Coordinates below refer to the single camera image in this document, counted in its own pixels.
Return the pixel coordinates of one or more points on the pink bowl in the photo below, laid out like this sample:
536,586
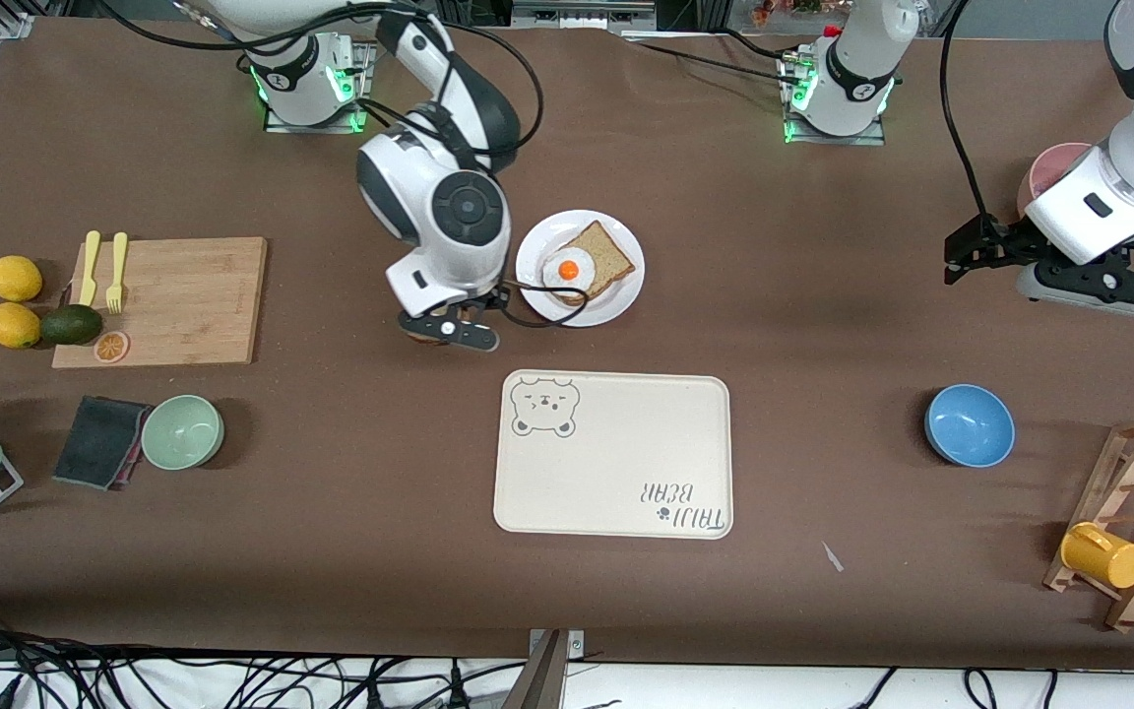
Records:
1049,172

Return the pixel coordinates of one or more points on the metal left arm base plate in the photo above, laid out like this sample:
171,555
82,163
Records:
833,138

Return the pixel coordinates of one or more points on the metal mount bracket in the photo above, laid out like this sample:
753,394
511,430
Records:
549,675

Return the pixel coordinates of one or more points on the round white plate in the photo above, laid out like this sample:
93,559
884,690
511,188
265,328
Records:
616,295

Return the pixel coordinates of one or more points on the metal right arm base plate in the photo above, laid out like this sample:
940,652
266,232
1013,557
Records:
362,89

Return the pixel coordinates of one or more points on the folded dark grey cloth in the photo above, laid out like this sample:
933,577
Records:
94,443

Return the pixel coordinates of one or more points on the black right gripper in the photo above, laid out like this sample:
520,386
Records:
490,301

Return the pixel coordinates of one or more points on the yellow lemon toy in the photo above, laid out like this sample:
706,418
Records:
16,278
13,325

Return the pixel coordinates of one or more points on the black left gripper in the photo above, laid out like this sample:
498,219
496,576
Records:
1004,246

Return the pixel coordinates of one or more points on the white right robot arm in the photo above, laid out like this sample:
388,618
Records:
469,207

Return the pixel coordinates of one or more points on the yellow plastic knife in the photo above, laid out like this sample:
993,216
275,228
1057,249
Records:
89,271

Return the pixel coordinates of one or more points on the yellow mug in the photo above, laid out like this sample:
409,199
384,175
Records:
1103,556

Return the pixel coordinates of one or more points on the green avocado toy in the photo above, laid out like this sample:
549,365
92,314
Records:
72,325

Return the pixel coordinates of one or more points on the orange slice toy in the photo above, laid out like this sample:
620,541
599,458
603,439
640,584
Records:
111,347

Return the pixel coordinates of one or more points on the cream bear print tray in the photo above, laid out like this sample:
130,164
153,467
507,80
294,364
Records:
616,463

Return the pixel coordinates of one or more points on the bamboo cutting board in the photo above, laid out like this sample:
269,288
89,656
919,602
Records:
183,305

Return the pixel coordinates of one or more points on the yellow plastic fork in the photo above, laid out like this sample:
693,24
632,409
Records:
117,276

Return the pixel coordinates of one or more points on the small paper scrap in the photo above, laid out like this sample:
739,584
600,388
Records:
832,557

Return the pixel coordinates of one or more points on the bread slice under egg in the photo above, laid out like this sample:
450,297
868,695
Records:
606,254

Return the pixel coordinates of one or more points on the fried egg toy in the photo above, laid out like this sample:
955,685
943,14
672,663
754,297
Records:
567,274

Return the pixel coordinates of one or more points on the mint green bowl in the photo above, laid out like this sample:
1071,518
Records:
182,432

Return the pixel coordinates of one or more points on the blue bowl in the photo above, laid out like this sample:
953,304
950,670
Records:
970,425

